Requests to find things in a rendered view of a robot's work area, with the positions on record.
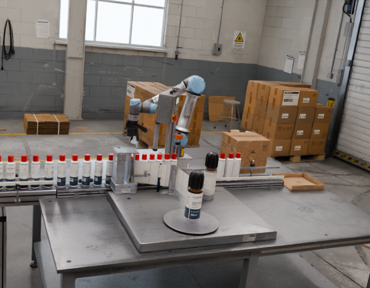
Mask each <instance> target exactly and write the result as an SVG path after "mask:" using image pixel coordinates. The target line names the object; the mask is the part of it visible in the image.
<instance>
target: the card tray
mask: <svg viewBox="0 0 370 288"><path fill-rule="evenodd" d="M277 175H283V176H284V178H281V179H282V180H283V181H284V185H283V186H285V187H286V188H288V189H289V190H291V191H296V190H318V189H324V185H325V184H323V183H321V182H320V181H318V180H316V179H314V178H312V177H311V176H309V175H307V174H306V173H279V174H273V175H272V176H277Z"/></svg>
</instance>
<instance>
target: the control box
mask: <svg viewBox="0 0 370 288"><path fill-rule="evenodd" d="M177 96H179V93H177V92H176V93H173V95H172V94H170V91H164V92H162V93H160V94H159V98H158V109H157V116H156V122H157V123H164V124H168V125H169V124H171V123H173V121H174V120H173V119H172V117H173V116H175V115H176V116H177V112H176V113H174V111H175V107H177V106H178V104H177V105H175V102H176V97H177Z"/></svg>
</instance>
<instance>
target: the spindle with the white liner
mask: <svg viewBox="0 0 370 288"><path fill-rule="evenodd" d="M218 162H219V155H218V153H215V152H209V153H207V155H206V161H205V166H206V169H204V185H203V188H202V191H203V198H202V199H205V200H213V199H214V194H215V185H216V177H217V172H218V171H217V170H216V168H217V167H218Z"/></svg>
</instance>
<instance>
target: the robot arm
mask: <svg viewBox="0 0 370 288"><path fill-rule="evenodd" d="M175 87H177V88H179V89H180V92H179V95H181V94H183V93H185V92H186V93H187V96H186V100H185V102H184V106H183V109H182V112H181V115H180V118H179V122H178V125H177V126H176V128H175V134H177V133H178V132H180V133H182V135H183V139H181V140H180V142H181V144H183V145H184V146H185V145H186V144H187V141H188V138H187V137H188V134H189V132H190V131H189V129H188V128H189V125H190V122H191V118H192V115H193V113H194V110H195V106H196V103H197V100H198V98H199V97H201V95H202V91H203V90H204V89H205V81H204V80H203V78H201V77H200V76H198V75H193V76H190V77H189V78H187V79H185V80H183V81H182V82H181V84H179V85H177V86H175ZM158 98H159V95H157V96H155V97H153V98H151V99H149V100H145V101H144V102H141V101H140V99H131V100H130V110H129V117H128V118H129V119H127V120H126V127H125V128H124V133H125V134H127V136H125V138H126V139H129V143H133V144H136V149H137V148H138V142H139V135H138V128H139V129H141V130H142V131H143V132H145V133H146V132H147V129H146V128H145V127H143V126H141V125H140V124H138V121H139V113H149V114H155V113H156V107H157V106H158ZM137 127H138V128H137ZM125 129H127V130H126V132H125ZM175 142H176V138H174V148H173V153H175V146H176V144H175ZM181 154H182V146H181V145H180V149H179V158H181V157H183V156H184V153H183V156H182V155H181Z"/></svg>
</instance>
